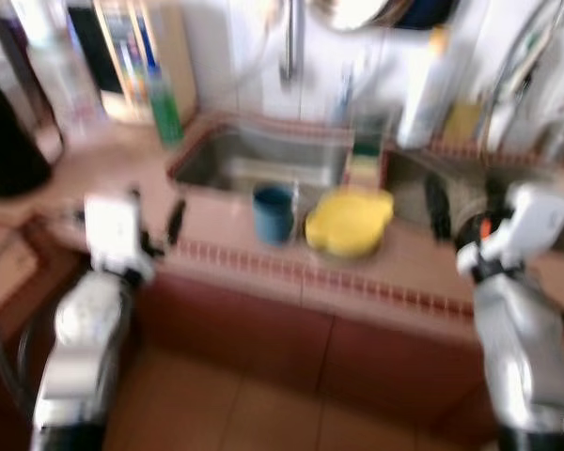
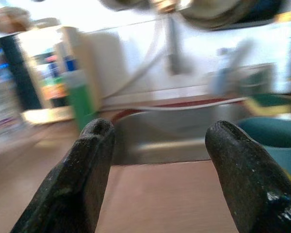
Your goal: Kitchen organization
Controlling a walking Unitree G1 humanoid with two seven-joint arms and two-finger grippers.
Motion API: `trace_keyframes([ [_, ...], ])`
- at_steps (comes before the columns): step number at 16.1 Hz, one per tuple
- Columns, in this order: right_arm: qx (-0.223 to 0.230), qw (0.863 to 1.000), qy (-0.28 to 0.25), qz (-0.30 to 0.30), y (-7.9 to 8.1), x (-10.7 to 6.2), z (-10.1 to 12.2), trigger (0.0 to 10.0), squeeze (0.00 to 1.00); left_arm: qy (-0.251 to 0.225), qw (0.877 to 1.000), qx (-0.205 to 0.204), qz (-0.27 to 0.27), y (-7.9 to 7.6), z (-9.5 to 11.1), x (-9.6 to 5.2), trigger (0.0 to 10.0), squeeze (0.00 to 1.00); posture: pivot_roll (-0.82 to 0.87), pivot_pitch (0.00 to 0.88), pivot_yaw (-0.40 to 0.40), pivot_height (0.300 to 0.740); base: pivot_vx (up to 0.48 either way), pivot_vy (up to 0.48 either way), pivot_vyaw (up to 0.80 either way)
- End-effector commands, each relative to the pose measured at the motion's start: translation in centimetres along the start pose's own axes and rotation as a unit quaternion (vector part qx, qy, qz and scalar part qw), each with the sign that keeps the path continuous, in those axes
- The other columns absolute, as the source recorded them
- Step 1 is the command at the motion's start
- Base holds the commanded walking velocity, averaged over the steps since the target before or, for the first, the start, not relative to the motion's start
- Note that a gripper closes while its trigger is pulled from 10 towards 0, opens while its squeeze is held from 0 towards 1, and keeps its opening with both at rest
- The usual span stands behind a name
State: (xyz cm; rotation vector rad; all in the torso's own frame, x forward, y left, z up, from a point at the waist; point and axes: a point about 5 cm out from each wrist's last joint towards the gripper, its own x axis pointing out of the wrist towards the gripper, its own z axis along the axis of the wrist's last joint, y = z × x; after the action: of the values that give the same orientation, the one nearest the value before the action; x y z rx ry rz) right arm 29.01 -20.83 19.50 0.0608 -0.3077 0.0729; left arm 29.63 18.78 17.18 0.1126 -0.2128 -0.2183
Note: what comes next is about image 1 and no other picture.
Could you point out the yellow cleaning cloth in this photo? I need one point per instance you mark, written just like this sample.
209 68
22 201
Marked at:
462 122

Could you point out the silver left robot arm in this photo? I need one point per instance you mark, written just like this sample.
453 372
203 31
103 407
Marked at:
85 329

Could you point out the hanging dark blue pan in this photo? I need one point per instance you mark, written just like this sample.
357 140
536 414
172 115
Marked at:
432 9

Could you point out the white toothbrush cup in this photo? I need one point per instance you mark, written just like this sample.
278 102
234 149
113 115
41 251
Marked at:
346 105

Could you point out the chrome pull-out faucet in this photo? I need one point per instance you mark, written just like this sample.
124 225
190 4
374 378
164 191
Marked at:
522 66

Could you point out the white detergent bottle yellow cap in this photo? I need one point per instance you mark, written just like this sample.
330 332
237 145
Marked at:
428 94

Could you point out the green yellow sponge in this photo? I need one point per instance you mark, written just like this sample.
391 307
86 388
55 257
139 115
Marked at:
367 160

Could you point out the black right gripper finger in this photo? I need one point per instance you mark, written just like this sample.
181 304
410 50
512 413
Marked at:
438 207
494 199

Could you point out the yellow plastic bowl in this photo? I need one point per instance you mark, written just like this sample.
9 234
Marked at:
348 224

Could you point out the blue cup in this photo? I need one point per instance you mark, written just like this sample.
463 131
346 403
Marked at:
273 216

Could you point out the green dish soap bottle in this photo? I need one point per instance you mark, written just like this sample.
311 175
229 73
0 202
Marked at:
166 113

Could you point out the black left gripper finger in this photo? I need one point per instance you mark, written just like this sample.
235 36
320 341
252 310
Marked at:
135 198
177 224

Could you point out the large steel sink basin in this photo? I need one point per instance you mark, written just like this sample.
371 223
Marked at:
399 188

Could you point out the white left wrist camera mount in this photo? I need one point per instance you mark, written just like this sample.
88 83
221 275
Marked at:
113 230

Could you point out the beige water purifier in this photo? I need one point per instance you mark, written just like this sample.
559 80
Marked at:
169 56

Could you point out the small steel sink basin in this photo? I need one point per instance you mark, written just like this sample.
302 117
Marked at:
254 160

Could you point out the black electric kettle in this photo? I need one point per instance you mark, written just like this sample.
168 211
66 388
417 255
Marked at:
9 150

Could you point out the clear plastic bottle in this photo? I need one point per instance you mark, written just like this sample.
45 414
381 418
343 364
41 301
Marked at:
66 85

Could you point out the chrome wall tap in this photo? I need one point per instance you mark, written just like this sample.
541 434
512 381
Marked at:
289 47

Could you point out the maroon cabinet door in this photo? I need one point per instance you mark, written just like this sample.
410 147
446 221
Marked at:
395 376
235 329

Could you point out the hanging steel pan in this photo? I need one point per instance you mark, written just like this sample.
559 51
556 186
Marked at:
357 11

